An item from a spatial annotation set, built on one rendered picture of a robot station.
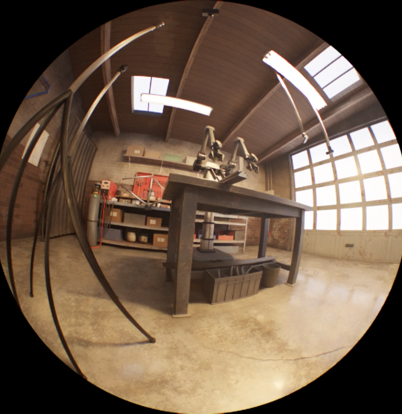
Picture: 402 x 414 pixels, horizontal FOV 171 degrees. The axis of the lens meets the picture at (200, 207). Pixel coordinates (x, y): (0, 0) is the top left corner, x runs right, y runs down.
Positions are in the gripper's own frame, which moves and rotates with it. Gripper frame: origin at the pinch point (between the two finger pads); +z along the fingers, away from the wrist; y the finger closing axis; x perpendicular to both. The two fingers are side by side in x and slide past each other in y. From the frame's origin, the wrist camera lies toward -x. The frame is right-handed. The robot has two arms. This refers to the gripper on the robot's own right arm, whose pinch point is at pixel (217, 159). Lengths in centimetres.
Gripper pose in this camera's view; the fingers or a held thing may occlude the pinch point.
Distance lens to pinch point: 125.3
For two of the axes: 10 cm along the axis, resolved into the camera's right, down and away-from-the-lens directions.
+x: -3.5, 5.5, 7.6
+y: 9.3, 1.2, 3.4
